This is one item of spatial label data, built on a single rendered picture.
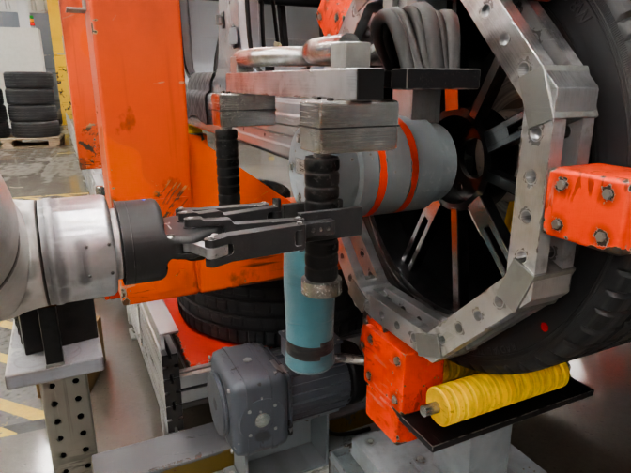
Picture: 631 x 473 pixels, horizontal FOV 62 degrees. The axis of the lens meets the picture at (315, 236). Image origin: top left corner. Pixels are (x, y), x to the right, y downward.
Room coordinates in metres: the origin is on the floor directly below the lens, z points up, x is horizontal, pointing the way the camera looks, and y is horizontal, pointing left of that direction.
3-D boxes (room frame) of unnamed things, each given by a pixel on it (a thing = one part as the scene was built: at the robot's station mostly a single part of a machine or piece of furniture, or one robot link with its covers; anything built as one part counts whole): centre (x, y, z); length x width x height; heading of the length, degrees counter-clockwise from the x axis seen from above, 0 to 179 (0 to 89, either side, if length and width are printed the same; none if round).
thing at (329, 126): (0.55, -0.03, 0.93); 0.09 x 0.05 x 0.05; 115
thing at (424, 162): (0.76, -0.08, 0.85); 0.21 x 0.14 x 0.14; 115
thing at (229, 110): (0.85, 0.11, 0.93); 0.09 x 0.05 x 0.05; 115
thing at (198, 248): (0.44, 0.10, 0.83); 0.05 x 0.05 x 0.02; 14
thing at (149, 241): (0.47, 0.13, 0.83); 0.09 x 0.08 x 0.07; 116
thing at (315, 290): (0.53, -0.01, 0.83); 0.04 x 0.04 x 0.16
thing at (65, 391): (1.11, 0.60, 0.21); 0.10 x 0.10 x 0.42; 25
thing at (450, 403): (0.72, -0.29, 0.51); 0.29 x 0.06 x 0.06; 115
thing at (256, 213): (0.52, 0.08, 0.83); 0.11 x 0.01 x 0.04; 127
